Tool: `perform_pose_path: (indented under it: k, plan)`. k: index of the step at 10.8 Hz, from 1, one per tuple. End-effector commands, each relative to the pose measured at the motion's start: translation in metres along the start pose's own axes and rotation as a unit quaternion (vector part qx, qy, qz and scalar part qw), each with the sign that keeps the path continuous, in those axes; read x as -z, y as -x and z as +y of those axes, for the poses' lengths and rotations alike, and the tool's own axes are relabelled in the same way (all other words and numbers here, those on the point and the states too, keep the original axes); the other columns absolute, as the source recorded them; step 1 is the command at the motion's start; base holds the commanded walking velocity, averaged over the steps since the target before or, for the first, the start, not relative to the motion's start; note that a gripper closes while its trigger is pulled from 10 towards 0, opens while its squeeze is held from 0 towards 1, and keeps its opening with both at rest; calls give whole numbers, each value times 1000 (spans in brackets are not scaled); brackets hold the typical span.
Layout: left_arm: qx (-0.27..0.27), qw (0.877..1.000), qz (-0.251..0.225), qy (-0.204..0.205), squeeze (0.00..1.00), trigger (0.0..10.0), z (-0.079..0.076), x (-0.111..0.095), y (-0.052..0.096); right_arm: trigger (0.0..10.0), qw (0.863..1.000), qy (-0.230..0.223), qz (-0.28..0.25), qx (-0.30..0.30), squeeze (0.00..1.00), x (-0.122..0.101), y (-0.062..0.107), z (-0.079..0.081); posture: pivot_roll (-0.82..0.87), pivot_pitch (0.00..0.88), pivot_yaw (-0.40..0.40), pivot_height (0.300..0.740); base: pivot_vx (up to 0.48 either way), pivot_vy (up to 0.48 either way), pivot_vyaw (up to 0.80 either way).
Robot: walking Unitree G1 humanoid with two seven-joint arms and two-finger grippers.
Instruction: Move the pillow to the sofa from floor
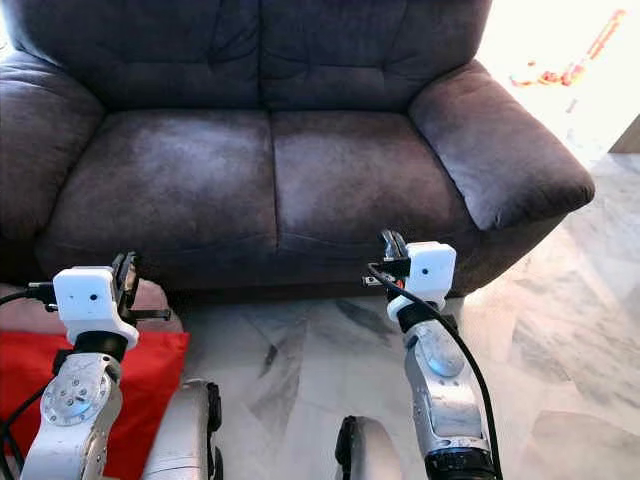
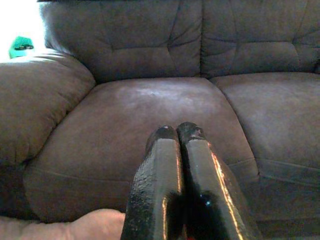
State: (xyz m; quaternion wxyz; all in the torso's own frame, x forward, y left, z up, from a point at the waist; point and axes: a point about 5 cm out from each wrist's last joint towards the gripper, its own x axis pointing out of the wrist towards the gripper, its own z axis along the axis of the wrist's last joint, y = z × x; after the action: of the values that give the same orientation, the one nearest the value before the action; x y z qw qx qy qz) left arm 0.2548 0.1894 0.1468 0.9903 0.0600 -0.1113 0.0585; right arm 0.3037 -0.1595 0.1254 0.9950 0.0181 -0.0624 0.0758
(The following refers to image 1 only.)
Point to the dark grey fabric sofa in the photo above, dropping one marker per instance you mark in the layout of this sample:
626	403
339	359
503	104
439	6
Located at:
280	150

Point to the pink cloth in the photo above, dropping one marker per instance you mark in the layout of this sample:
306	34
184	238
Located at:
25	318

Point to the silver left robot leg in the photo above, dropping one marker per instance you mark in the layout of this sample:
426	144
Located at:
185	440

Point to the silver robot leg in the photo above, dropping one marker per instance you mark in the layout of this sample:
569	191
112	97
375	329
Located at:
185	440
370	455

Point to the silver right robot leg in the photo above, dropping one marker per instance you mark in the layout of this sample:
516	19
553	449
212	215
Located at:
370	455

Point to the red orange garland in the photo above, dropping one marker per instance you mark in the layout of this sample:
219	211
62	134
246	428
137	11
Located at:
575	72

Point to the brown wooden furniture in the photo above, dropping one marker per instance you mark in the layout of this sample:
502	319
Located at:
626	136

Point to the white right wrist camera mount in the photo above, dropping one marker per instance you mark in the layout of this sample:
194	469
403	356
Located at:
430	268

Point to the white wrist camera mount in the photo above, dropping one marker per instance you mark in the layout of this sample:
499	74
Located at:
82	298
430	268

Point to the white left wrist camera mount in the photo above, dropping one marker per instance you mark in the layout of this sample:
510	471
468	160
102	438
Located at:
82	298

